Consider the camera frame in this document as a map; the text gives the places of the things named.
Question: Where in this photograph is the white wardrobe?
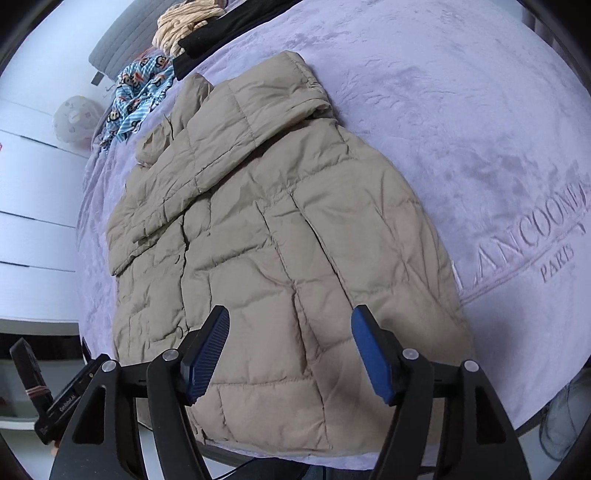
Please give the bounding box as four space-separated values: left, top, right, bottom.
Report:
1 100 88 323

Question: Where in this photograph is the beige puffer jacket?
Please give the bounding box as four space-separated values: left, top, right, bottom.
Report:
106 51 473 457

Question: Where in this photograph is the blue patterned pajama garment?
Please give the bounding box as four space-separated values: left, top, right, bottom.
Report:
99 51 174 149

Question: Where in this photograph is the grey headboard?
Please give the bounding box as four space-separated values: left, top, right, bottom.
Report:
88 0 175 81

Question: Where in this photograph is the white round patterned pillow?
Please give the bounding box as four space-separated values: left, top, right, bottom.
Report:
53 95 104 147

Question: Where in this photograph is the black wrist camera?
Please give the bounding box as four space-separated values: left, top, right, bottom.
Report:
10 338 53 417

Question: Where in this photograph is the lilac plush bed blanket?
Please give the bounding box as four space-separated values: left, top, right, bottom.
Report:
75 0 591 471

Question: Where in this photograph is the cream striped knit garment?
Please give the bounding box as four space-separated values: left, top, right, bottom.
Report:
152 0 228 57

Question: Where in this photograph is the black garment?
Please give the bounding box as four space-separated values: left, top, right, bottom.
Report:
172 0 300 81

